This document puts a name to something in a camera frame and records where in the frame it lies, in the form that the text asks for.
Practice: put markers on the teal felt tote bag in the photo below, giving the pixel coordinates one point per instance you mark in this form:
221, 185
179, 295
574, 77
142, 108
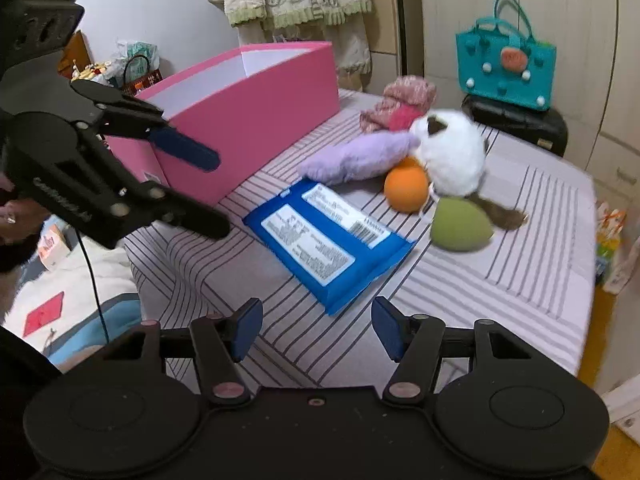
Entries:
500, 80

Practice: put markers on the black suitcase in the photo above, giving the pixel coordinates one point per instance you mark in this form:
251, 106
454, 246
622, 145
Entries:
525, 127

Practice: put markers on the orange and white packet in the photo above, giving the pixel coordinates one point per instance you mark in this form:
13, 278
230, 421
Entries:
50, 249

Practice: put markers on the orange egg-shaped sponge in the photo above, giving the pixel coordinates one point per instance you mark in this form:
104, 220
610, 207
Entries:
405, 187

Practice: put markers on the pink cardboard box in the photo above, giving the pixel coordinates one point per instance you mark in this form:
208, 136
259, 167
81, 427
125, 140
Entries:
260, 110

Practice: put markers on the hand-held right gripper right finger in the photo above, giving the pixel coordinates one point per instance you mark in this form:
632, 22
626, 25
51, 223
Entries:
387, 330

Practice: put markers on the colourful snack packets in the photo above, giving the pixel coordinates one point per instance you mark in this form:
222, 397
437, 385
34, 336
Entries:
607, 245

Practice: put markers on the pink knitted cloth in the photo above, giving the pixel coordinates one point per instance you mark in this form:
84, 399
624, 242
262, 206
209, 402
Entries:
405, 92

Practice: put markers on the brown checked basket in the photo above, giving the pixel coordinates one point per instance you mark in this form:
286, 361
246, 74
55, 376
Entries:
145, 80

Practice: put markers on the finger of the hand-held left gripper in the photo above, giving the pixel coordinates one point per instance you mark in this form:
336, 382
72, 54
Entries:
185, 150
200, 220

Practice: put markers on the person's left hand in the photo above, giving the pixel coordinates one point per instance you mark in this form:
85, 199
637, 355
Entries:
20, 217

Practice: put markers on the cream wardrobe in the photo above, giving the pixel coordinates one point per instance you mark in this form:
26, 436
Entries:
575, 10

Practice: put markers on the purple plush pillow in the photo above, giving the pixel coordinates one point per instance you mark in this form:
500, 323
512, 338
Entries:
360, 157

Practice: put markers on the white cat plush toy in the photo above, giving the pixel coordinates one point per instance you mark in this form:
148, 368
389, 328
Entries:
452, 155

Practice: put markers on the brown wooden board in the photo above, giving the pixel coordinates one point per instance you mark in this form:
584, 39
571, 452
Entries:
75, 52

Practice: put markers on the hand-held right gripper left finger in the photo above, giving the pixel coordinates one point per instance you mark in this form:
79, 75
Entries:
247, 327

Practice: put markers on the white and blue blanket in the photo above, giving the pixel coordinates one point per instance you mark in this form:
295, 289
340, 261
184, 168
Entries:
75, 280

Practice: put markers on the white plastic bag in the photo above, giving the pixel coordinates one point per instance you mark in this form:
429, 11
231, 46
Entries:
135, 50

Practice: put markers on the striped bed sheet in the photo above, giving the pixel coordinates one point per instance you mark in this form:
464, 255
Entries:
525, 270

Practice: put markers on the green egg-shaped sponge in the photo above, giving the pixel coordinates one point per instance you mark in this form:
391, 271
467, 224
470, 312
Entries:
457, 225

